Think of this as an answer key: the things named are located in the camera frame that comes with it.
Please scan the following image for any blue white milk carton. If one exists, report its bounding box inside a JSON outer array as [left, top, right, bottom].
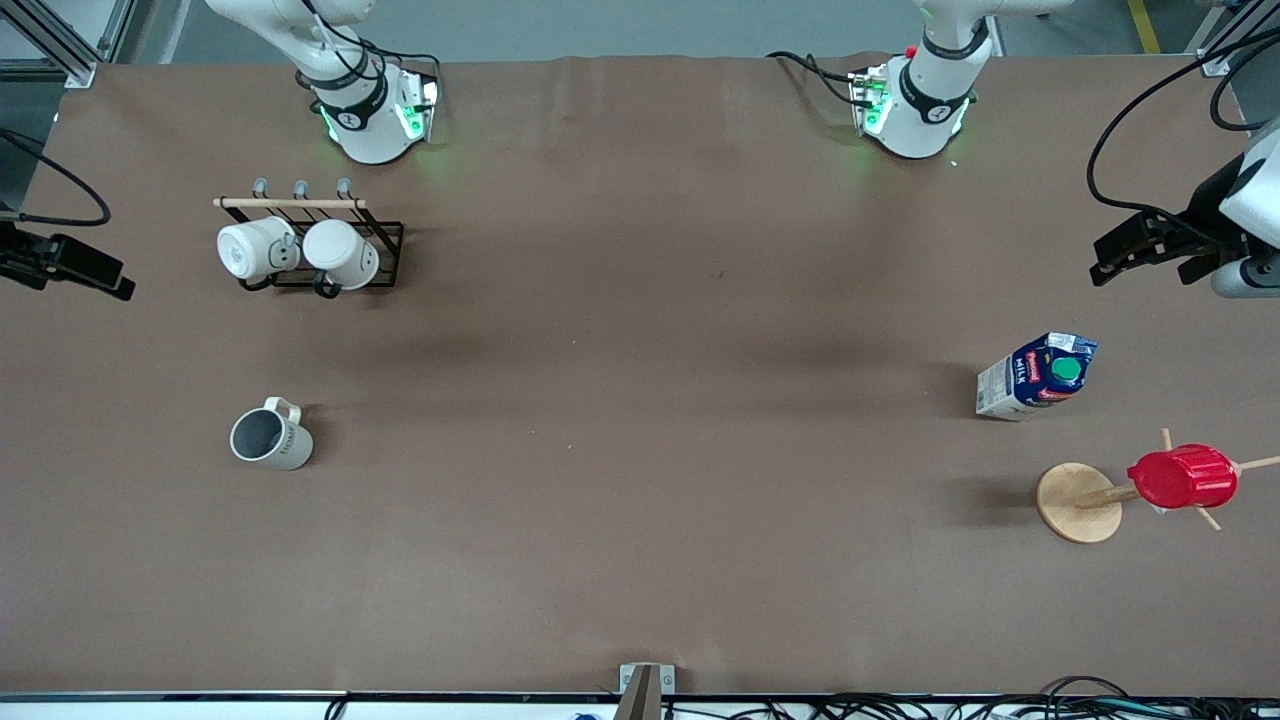
[[976, 332, 1099, 422]]

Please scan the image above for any grey ribbed HOME mug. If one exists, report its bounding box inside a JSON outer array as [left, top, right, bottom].
[[229, 396, 315, 472]]

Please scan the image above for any red plastic cup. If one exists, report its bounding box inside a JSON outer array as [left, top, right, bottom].
[[1127, 444, 1240, 511]]

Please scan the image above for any white ribbed mug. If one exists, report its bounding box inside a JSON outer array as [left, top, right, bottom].
[[217, 216, 301, 284], [302, 219, 381, 292]]

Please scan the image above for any wooden mug tree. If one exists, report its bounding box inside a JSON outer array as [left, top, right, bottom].
[[1036, 428, 1280, 545]]

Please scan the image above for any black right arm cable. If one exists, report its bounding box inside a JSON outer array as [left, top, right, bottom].
[[0, 128, 112, 227]]

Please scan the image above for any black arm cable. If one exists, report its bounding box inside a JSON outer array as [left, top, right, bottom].
[[1087, 28, 1280, 251], [0, 128, 112, 227]]

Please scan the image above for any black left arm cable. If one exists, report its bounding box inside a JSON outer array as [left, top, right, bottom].
[[1087, 28, 1280, 251]]

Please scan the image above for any black wire mug rack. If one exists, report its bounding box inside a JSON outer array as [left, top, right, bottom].
[[213, 178, 405, 299]]

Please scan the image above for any black right base cable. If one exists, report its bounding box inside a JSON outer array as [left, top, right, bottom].
[[300, 0, 443, 91]]

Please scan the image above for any black base cable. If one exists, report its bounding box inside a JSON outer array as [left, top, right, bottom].
[[300, 0, 443, 91], [766, 49, 873, 107]]

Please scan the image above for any black left base cable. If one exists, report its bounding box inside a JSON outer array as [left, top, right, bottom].
[[766, 49, 873, 107]]

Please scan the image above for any black floor cable bundle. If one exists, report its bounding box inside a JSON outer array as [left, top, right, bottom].
[[660, 675, 1280, 720]]

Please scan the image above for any brown post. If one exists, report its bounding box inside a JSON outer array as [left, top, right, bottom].
[[612, 667, 663, 720]]

